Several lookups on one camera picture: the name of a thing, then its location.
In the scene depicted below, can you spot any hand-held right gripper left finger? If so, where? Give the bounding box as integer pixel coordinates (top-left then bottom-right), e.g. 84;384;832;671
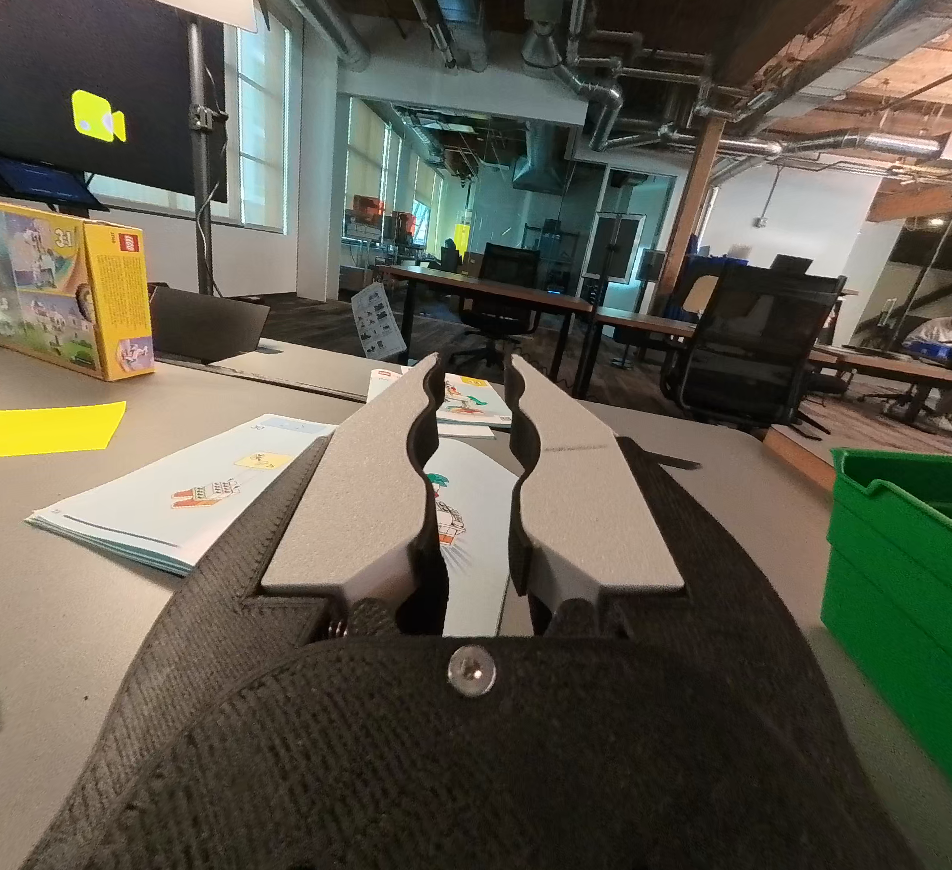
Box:
260;353;451;636

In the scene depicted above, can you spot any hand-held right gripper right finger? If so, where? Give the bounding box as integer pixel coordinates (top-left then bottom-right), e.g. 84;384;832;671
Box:
506;354;687;636

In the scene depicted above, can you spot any yellow lego box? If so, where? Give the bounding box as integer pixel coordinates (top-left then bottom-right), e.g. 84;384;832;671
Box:
0;202;156;381

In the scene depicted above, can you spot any open instruction booklet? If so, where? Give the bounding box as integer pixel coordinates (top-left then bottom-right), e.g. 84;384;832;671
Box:
26;415;522;639

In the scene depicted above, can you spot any printed paper sheet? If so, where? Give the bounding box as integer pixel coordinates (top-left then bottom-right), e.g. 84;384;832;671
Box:
351;282;409;359

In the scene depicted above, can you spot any long wooden desk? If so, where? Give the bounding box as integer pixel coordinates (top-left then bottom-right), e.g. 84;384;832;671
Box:
375;263;596;395

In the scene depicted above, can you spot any black mesh office chair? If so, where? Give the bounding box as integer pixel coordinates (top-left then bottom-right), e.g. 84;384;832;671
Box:
660;263;849;439

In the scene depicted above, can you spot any green plastic bin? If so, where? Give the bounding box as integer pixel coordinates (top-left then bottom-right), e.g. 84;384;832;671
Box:
820;447;952;774

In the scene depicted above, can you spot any yellow paper sheet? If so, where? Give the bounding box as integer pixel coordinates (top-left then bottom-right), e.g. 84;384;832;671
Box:
0;401;127;456

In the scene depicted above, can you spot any light stand pole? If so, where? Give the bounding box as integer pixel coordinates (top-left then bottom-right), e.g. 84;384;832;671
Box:
186;18;229;297

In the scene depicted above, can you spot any large black monitor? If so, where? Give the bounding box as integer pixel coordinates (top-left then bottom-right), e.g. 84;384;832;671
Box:
0;0;229;205

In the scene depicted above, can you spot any wooden post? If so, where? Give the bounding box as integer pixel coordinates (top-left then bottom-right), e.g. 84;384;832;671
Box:
658;117;726;306

